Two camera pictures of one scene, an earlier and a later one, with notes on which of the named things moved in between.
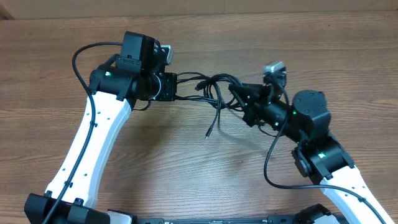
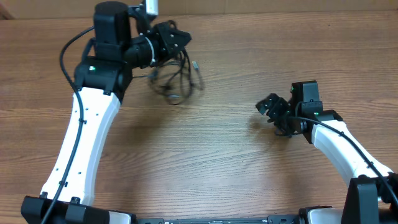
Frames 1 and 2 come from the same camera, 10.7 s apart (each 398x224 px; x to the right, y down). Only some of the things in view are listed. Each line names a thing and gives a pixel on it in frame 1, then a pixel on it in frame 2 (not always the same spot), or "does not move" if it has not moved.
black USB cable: (217, 88) → (174, 81)
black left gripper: (167, 93) → (163, 33)
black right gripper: (250, 97) → (272, 112)
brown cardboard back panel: (17, 9) does not move
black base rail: (273, 219) does not move
